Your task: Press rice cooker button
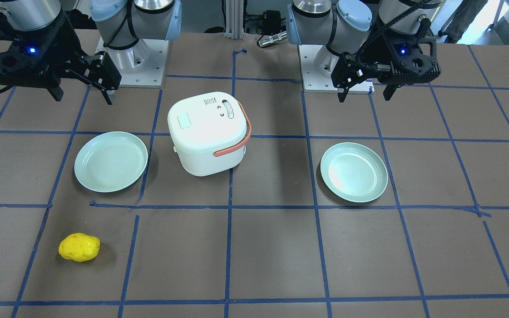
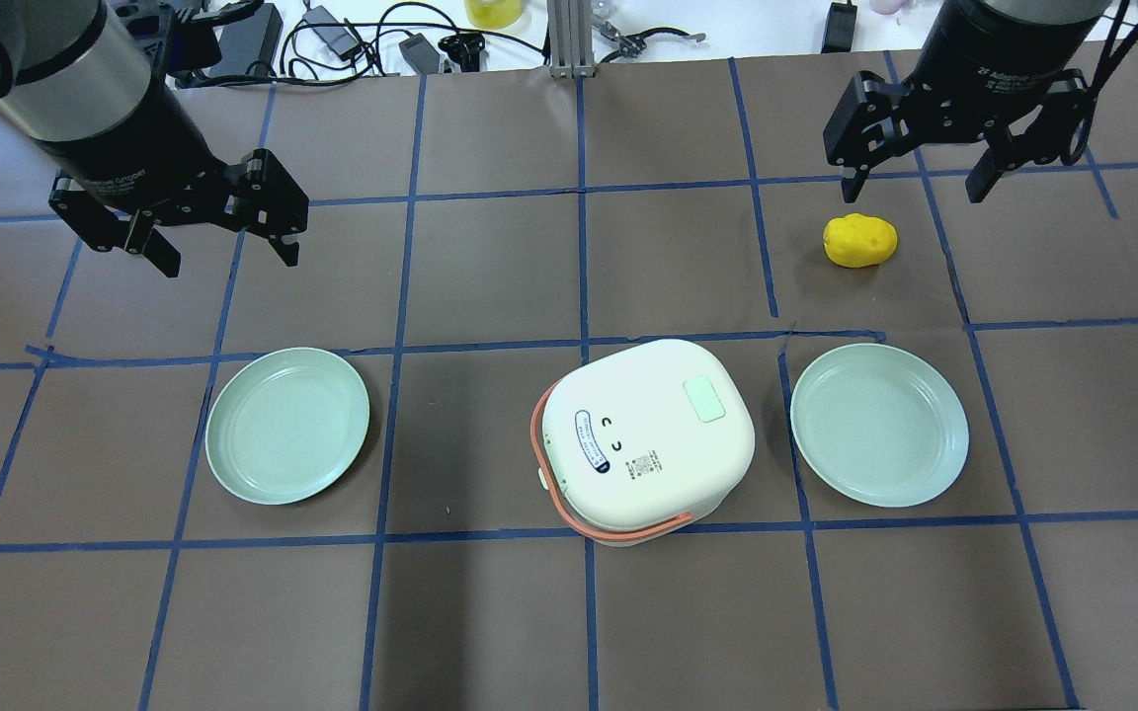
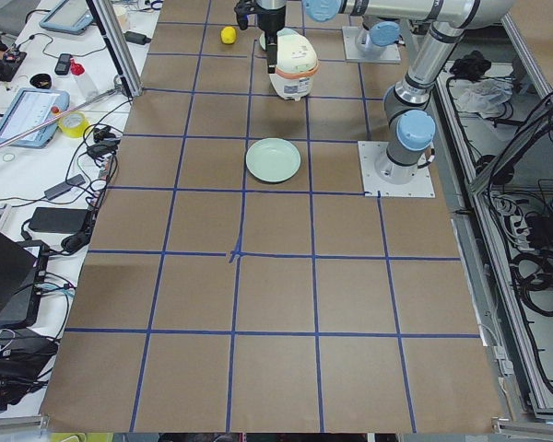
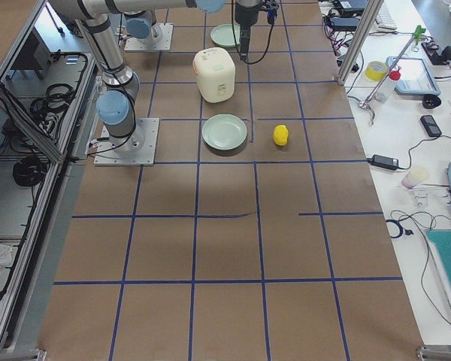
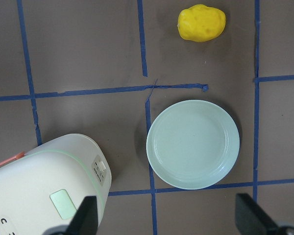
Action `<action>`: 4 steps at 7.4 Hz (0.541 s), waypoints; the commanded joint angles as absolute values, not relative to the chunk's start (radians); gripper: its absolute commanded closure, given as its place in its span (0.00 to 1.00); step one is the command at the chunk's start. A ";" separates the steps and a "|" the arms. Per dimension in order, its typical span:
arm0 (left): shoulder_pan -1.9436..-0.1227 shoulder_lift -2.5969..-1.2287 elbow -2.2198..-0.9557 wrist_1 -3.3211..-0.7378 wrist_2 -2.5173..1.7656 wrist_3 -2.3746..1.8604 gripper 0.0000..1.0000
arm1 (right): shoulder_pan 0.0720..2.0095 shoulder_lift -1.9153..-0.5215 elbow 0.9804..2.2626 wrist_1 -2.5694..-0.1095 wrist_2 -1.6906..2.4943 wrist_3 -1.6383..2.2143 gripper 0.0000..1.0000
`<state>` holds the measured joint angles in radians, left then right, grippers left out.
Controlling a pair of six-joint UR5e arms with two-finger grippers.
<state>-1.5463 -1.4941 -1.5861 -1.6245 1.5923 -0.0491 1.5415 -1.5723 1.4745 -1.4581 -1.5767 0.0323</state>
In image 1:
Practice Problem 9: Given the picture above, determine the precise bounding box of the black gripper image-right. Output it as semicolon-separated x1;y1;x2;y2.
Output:
331;18;441;103

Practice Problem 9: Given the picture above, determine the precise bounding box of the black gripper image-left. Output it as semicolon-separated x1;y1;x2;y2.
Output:
0;10;122;105

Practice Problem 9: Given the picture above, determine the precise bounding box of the white rice cooker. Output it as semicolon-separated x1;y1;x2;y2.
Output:
167;92;252;177

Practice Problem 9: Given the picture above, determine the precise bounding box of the green plate near potato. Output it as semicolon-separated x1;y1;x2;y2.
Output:
73;131;148;193

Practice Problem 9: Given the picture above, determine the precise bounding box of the green plate on far side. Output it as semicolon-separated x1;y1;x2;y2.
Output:
320;142;388;203

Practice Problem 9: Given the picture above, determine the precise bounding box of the yellow toy potato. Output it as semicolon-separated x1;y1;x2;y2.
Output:
58;233;101;262

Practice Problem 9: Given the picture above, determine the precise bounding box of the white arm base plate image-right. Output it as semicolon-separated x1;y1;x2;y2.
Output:
297;43;375;94

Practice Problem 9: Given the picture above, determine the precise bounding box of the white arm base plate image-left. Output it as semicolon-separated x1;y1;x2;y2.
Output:
96;38;170;88

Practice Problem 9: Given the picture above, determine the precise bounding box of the orange rice cooker handle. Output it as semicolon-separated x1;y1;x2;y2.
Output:
213;101;252;158

